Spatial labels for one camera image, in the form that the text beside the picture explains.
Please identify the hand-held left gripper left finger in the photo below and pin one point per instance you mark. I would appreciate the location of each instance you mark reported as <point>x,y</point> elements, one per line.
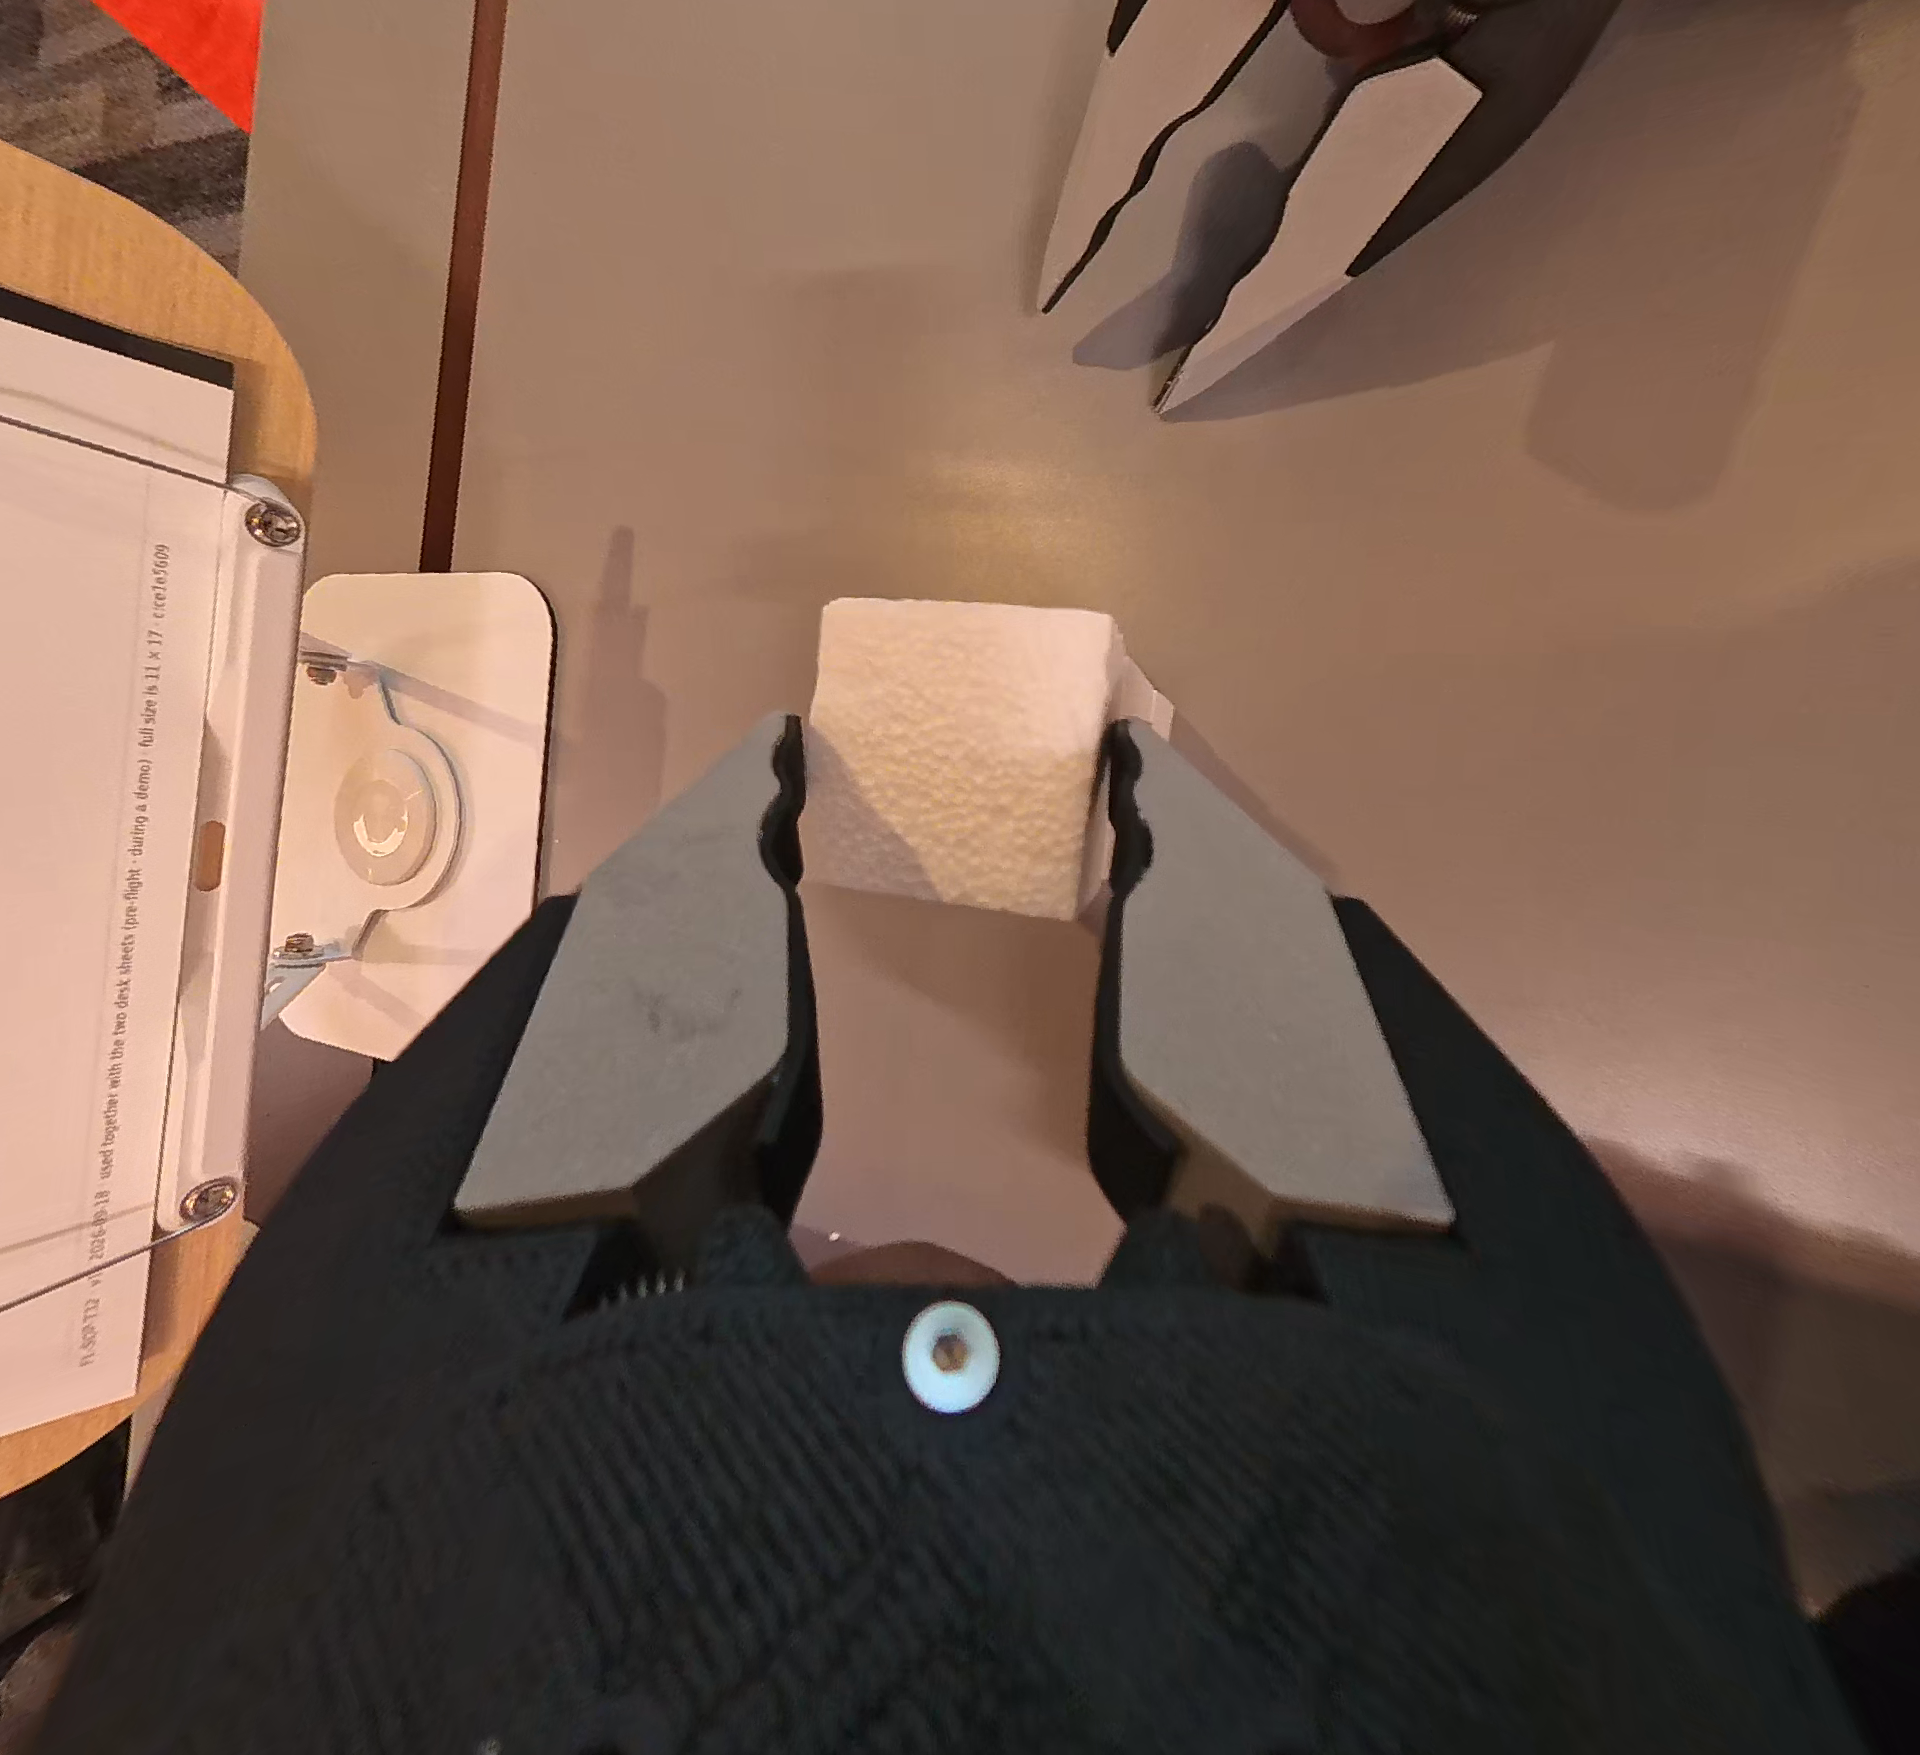
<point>647,1019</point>

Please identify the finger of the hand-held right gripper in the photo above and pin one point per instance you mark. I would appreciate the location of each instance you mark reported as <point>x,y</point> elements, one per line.
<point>1185,16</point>
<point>1381,151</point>

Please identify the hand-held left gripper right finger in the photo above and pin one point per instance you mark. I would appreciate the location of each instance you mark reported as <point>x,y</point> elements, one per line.
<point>1262,1036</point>

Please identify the white foam cube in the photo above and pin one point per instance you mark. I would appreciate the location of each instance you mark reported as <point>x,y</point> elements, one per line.
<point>960,751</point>

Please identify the white sheet holder bar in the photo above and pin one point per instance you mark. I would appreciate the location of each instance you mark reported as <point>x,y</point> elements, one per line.
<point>248,736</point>

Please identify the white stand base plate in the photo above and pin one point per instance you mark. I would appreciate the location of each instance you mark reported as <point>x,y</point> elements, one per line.
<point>481,647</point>

